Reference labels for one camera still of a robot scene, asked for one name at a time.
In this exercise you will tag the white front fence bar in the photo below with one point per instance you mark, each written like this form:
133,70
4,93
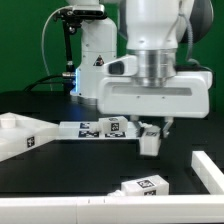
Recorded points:
195,209

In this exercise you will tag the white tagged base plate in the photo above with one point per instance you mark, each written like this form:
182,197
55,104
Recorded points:
81,131

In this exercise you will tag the white fence bar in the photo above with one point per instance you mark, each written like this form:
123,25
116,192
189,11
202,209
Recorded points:
207,171
195,209

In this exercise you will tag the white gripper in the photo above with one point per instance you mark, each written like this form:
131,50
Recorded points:
184,95

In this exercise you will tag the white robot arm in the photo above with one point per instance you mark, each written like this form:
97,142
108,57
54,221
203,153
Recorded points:
149,29

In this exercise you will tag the white right fence bar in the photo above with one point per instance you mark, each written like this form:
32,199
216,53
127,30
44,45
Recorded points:
207,171

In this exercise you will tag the white square tabletop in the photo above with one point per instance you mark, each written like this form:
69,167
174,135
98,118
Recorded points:
19,134

